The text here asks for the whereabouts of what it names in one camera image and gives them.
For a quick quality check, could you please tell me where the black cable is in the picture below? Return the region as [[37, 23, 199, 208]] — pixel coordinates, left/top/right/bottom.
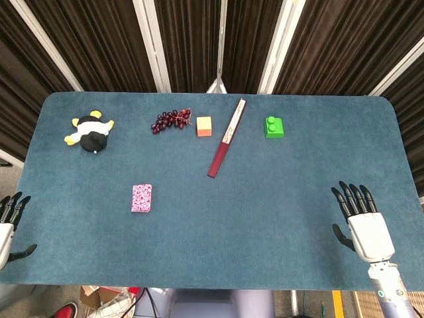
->
[[131, 288, 157, 318]]

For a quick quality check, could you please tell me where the white frame post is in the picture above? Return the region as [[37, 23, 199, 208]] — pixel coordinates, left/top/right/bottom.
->
[[131, 0, 172, 93], [366, 35, 424, 97], [8, 0, 84, 92], [257, 0, 307, 95]]

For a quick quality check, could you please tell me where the yellow and orange block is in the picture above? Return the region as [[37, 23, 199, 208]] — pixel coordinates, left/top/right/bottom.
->
[[195, 116, 213, 137]]

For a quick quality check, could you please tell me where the red and black shoe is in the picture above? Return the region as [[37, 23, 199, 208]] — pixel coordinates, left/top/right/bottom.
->
[[52, 301, 79, 318]]

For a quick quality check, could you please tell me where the closed red folding fan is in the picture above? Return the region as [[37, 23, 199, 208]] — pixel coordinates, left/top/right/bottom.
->
[[207, 97, 248, 179]]

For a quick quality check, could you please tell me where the blue felt table mat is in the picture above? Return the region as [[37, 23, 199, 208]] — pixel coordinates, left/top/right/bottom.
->
[[0, 91, 424, 293]]

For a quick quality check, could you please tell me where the black white yellow plush toy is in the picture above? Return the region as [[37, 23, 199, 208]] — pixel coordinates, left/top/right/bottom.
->
[[63, 109, 115, 154]]

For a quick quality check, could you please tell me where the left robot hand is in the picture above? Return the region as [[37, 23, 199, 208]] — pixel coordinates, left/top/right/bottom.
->
[[0, 191, 38, 271]]

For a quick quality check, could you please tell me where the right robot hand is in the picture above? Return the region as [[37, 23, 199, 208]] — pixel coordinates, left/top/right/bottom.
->
[[331, 180, 396, 264]]

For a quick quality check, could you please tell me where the pink patterned card stack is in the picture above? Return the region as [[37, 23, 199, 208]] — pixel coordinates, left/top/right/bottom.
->
[[131, 183, 153, 213]]

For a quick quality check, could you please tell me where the dark red grape bunch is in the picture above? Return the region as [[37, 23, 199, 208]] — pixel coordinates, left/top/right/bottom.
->
[[151, 108, 193, 135]]

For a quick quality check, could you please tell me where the green toy building brick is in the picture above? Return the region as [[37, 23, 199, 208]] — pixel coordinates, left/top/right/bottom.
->
[[263, 116, 286, 139]]

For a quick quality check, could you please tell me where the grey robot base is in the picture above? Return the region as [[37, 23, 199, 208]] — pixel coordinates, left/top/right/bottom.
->
[[134, 288, 276, 318]]

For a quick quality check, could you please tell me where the yellow floor tape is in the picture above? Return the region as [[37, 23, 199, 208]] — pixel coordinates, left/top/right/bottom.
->
[[332, 290, 346, 318]]

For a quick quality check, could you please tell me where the white stand pole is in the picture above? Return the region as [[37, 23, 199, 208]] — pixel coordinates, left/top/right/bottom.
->
[[205, 0, 229, 94]]

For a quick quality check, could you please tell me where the brown cardboard box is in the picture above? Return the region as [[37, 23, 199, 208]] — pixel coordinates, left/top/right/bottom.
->
[[79, 286, 133, 311]]

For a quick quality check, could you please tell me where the dark brown curtain panel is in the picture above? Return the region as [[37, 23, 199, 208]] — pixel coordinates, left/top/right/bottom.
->
[[272, 0, 424, 97], [153, 0, 222, 94], [222, 0, 286, 95], [0, 0, 78, 163], [23, 0, 158, 93], [380, 54, 424, 199]]

